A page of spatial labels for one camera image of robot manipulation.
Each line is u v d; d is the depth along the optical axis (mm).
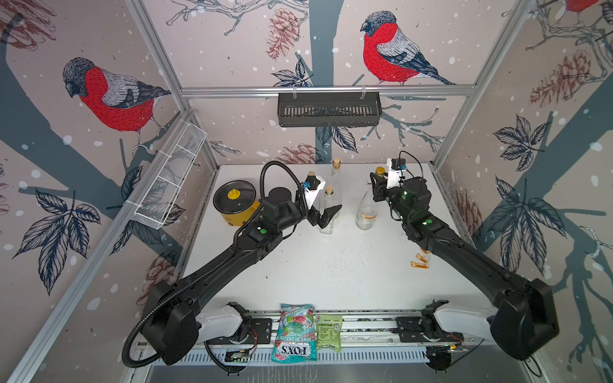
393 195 669
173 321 390
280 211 560
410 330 719
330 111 1049
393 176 671
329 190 777
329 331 727
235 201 919
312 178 598
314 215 625
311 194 608
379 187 682
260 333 733
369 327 761
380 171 739
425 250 581
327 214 633
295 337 698
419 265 876
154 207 832
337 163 786
